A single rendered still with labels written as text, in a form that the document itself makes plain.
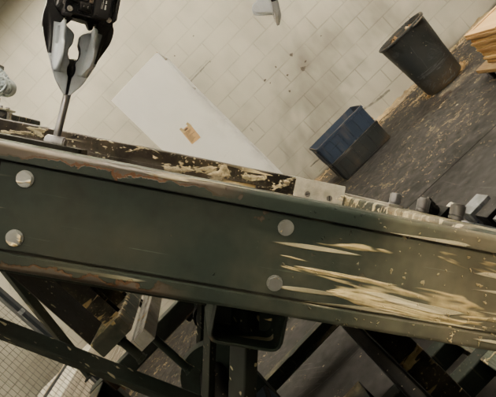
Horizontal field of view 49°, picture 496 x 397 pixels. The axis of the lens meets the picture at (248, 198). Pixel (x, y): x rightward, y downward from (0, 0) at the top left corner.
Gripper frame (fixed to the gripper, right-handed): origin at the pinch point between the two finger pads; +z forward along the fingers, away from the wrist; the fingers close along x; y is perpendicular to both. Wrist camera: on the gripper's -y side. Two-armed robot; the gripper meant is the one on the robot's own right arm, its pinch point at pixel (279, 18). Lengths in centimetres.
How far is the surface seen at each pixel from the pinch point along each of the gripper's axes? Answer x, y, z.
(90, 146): 5, 50, 14
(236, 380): 73, 23, 44
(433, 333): 81, 3, 41
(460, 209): 42, -15, 42
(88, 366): -6, 74, 70
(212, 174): 2.7, 25.5, 29.2
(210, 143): -347, 53, 43
